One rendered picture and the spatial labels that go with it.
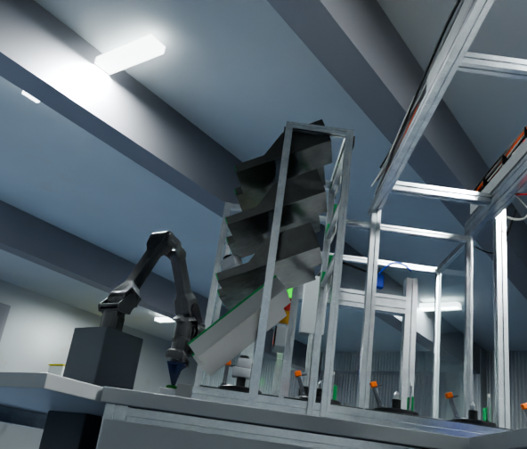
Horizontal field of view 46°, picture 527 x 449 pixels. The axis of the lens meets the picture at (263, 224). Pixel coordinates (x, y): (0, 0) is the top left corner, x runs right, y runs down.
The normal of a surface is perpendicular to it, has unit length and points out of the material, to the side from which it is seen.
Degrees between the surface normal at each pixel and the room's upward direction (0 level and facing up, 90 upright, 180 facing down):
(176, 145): 90
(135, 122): 90
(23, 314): 90
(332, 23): 180
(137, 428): 90
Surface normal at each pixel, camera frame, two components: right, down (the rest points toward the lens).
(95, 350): -0.57, -0.39
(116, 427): 0.04, -0.38
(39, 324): 0.81, -0.12
